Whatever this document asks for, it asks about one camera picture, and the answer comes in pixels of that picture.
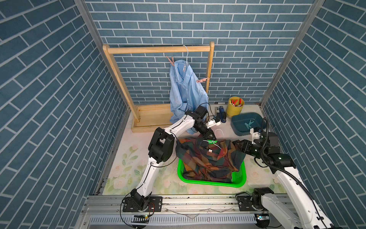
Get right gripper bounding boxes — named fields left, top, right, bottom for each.
left=235, top=138, right=266, bottom=160

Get teal clothespin shoulder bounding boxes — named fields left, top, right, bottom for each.
left=247, top=119, right=255, bottom=127
left=245, top=123, right=252, bottom=129

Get plaid long-sleeve shirt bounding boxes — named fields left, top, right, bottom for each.
left=176, top=136, right=246, bottom=183

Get light blue long-sleeve shirt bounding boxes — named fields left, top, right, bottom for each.
left=169, top=60, right=209, bottom=123

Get white wire hanger blue shirt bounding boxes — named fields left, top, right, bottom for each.
left=183, top=45, right=189, bottom=67

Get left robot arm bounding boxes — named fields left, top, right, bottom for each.
left=122, top=105, right=221, bottom=212

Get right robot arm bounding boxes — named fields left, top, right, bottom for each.
left=239, top=117, right=336, bottom=229

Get red clothespins in bucket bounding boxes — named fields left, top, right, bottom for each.
left=229, top=98, right=242, bottom=107

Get teal plastic tub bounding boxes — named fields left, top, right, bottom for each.
left=231, top=112, right=263, bottom=136

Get blue black stapler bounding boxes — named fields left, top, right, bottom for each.
left=219, top=106, right=226, bottom=123

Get green plastic basket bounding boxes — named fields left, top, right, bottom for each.
left=177, top=159, right=246, bottom=188

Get yellow metal bucket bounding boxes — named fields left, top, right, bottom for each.
left=226, top=96, right=245, bottom=118

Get wooden clothes rack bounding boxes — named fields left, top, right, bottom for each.
left=103, top=42, right=215, bottom=133

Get pink clothespin left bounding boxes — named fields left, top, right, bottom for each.
left=166, top=56, right=175, bottom=66

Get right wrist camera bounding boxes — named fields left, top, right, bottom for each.
left=250, top=128, right=261, bottom=144

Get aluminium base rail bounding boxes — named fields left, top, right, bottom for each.
left=75, top=194, right=304, bottom=229

